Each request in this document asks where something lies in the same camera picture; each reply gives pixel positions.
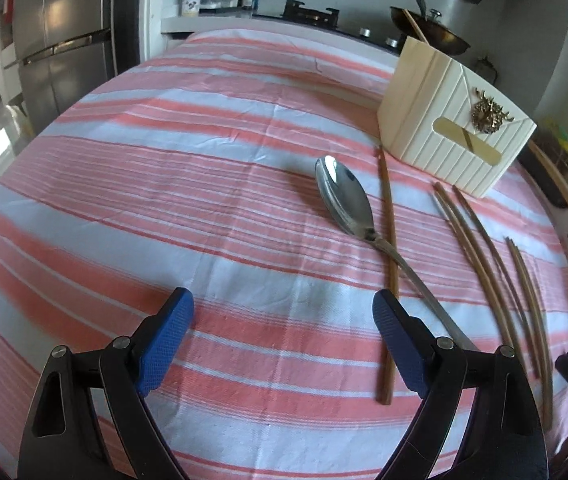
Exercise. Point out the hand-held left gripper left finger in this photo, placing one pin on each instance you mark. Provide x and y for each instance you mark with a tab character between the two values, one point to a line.
166	345

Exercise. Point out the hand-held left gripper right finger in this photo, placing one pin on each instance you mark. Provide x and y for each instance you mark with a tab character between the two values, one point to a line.
399	345

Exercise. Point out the metal spoon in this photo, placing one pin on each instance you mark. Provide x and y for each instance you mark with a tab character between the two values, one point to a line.
344	195

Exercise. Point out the cream ribbed utensil holder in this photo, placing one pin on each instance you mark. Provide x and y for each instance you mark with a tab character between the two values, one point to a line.
434	125

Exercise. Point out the pink striped tablecloth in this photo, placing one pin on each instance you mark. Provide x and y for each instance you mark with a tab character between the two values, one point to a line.
188	185

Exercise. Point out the small metal pot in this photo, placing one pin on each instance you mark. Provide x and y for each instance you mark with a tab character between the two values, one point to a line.
486	67

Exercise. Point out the dark wok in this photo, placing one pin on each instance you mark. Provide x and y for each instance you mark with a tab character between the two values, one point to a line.
449	35

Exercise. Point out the steel refrigerator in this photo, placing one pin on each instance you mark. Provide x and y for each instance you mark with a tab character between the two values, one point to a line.
63	35

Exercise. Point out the black gas stove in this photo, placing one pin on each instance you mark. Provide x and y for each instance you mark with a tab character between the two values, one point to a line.
314	17

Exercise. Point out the white label spice jar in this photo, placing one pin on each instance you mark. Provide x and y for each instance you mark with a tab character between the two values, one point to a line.
192	2

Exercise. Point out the metal ladle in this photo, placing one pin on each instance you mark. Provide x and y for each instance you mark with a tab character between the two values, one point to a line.
419	0

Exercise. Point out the black spice rack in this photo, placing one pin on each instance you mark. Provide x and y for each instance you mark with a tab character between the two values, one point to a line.
213	2

